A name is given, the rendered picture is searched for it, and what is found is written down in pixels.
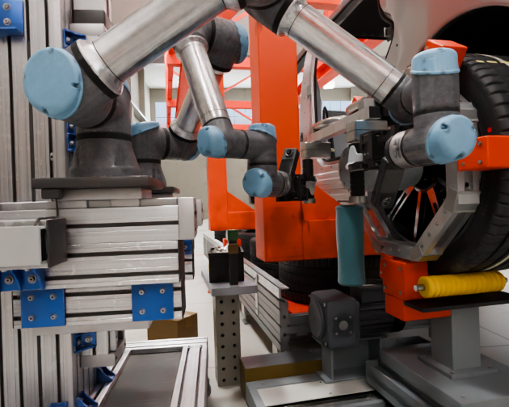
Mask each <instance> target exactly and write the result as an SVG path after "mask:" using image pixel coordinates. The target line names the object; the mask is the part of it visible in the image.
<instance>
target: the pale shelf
mask: <svg viewBox="0 0 509 407"><path fill-rule="evenodd" d="M201 276H202V278H203V280H204V282H205V284H206V286H207V288H208V290H209V292H210V294H211V296H212V297H214V296H231V295H241V294H251V293H257V285H256V284H255V283H254V282H253V281H251V280H250V279H249V278H248V277H247V276H246V275H244V281H239V282H238V285H239V287H230V286H229V282H222V283H210V282H209V273H208V270H201Z"/></svg>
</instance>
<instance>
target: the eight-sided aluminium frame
mask: <svg viewBox="0 0 509 407"><path fill-rule="evenodd" d="M410 71H411V66H410V67H408V68H405V69H404V70H403V71H402V72H404V73H406V74H407V75H408V76H410V77H411V73H410ZM460 113H461V115H463V116H465V117H467V118H468V119H470V120H471V121H472V123H473V127H474V129H476V131H477V122H478V121H479V120H478V118H477V109H476V108H475V107H474V106H473V104H472V103H469V102H468V101H467V100H466V99H465V98H464V97H463V96H462V95H461V94H460ZM445 166H446V192H447V195H446V199H445V201H444V202H443V204H442V205H441V207H440V209H439V210H438V212H437V213H436V214H435V216H434V217H433V219H432V220H431V222H430V224H429V225H428V226H427V228H426V230H425V231H424V233H423V235H422V236H421V237H420V238H419V240H418V242H417V243H413V242H408V241H398V240H394V239H393V237H392V235H391V233H390V231H389V230H388V228H387V226H386V224H385V222H384V221H383V219H382V217H381V214H380V213H379V212H378V210H377V208H375V207H374V206H373V205H372V204H371V203H370V200H371V197H372V192H371V191H366V192H365V196H367V203H352V204H361V205H362V206H363V207H364V209H363V215H364V230H365V232H366V234H367V235H368V238H369V240H370V242H371V243H372V247H373V248H374V250H375V251H376V252H377V253H379V254H381V252H382V253H384V254H388V255H391V256H394V257H399V258H405V259H409V260H411V261H416V262H425V261H436V260H438V258H439V257H440V256H441V255H443V252H444V251H445V249H446V248H447V247H448V245H449V244H450V242H451V241H452V239H453V238H454V237H455V236H456V235H457V233H458V232H459V231H460V229H461V227H462V226H463V225H464V223H465V222H466V221H467V220H468V219H469V217H470V216H471V214H472V213H473V212H475V211H476V208H477V206H478V205H479V203H480V194H481V191H479V171H459V170H458V160H457V161H454V162H449V163H448V164H445Z"/></svg>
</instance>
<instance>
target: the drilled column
mask: <svg viewBox="0 0 509 407"><path fill-rule="evenodd" d="M212 304H213V328H214V354H215V377H216V380H217V385H218V387H223V386H229V385H235V384H240V361H239V359H240V357H241V334H240V309H239V295H231V296H214V297H213V298H212ZM236 377H237V378H238V379H237V378H236Z"/></svg>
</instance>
